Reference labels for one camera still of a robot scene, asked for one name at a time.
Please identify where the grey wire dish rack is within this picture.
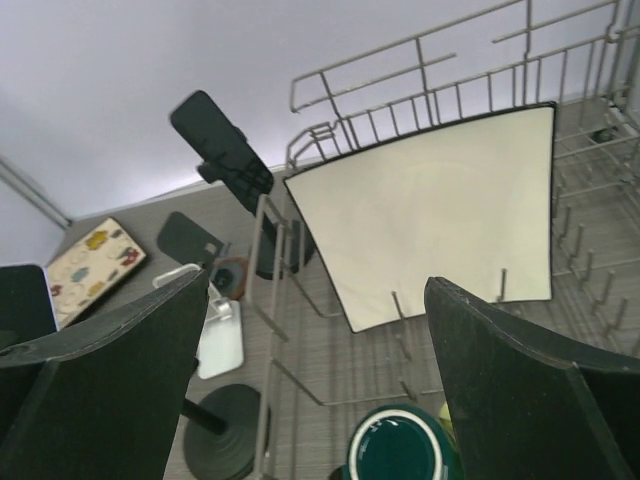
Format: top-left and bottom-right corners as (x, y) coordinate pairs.
(247, 1), (639, 479)

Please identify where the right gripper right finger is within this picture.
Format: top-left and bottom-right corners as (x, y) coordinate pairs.
(424, 277), (639, 479)

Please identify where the dark green mug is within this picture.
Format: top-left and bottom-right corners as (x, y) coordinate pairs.
(329, 403), (464, 479)

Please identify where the white square plate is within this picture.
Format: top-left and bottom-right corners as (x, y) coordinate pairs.
(284, 102), (557, 333)

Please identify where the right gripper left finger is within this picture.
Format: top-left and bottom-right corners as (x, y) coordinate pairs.
(1, 271), (208, 479)

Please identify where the wooden-base grey phone stand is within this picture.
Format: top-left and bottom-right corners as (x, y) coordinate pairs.
(156, 211), (248, 301)

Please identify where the black round-base stand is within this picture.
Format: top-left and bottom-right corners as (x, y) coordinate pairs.
(181, 384), (269, 479)

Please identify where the tall black phone stand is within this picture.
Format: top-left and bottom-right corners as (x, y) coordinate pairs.
(197, 159), (319, 281)

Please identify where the floral square trivet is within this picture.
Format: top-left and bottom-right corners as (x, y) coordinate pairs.
(46, 217), (147, 329)

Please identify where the yellow-green mug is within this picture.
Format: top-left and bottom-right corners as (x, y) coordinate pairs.
(439, 402), (460, 479)

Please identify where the purple-cased phone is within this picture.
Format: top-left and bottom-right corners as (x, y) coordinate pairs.
(1, 264), (58, 350)

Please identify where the white folding phone stand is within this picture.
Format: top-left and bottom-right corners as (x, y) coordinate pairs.
(152, 262), (245, 380)

